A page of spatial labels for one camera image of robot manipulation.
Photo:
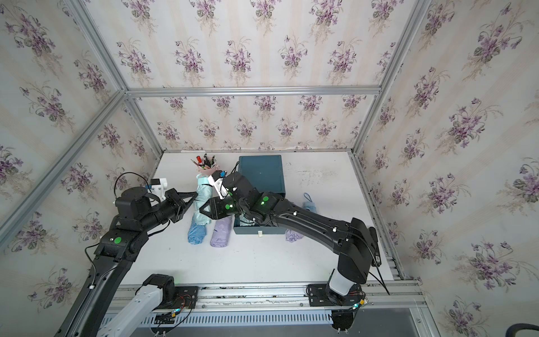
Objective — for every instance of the right purple folded umbrella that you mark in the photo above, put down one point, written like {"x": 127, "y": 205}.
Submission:
{"x": 292, "y": 236}

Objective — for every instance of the green umbrella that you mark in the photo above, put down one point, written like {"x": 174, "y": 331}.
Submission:
{"x": 204, "y": 193}

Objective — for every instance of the aluminium rail beam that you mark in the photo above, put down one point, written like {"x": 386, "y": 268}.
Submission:
{"x": 293, "y": 296}

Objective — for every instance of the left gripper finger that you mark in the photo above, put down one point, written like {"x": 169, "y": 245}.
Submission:
{"x": 188, "y": 210}
{"x": 187, "y": 197}

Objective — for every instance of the pink pen holder cup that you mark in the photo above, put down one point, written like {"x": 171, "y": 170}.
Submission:
{"x": 206, "y": 164}

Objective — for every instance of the left purple folded umbrella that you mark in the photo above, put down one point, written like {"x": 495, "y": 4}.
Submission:
{"x": 221, "y": 232}

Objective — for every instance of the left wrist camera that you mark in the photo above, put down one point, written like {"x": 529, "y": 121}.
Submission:
{"x": 158, "y": 187}

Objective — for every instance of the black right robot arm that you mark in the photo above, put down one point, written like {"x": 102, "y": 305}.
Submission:
{"x": 355, "y": 244}

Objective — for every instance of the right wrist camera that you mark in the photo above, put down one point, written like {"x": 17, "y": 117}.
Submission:
{"x": 216, "y": 181}

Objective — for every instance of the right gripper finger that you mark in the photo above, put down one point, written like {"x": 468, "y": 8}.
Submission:
{"x": 205, "y": 204}
{"x": 203, "y": 220}

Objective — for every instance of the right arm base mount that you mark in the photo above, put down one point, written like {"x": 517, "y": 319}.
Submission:
{"x": 332, "y": 295}

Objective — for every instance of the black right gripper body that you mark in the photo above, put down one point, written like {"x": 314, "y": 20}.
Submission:
{"x": 222, "y": 208}

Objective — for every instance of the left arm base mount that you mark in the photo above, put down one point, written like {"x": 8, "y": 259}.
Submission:
{"x": 171, "y": 296}

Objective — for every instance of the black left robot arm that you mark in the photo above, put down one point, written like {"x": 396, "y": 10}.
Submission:
{"x": 139, "y": 212}

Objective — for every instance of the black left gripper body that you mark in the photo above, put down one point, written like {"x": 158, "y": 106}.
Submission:
{"x": 174, "y": 203}

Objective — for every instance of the purple folded umbrella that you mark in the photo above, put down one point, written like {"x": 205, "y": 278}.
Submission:
{"x": 292, "y": 236}
{"x": 221, "y": 232}

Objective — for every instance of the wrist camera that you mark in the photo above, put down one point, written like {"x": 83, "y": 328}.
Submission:
{"x": 216, "y": 181}
{"x": 158, "y": 187}

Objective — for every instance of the blue umbrella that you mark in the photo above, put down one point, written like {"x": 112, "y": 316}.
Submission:
{"x": 196, "y": 233}
{"x": 308, "y": 203}

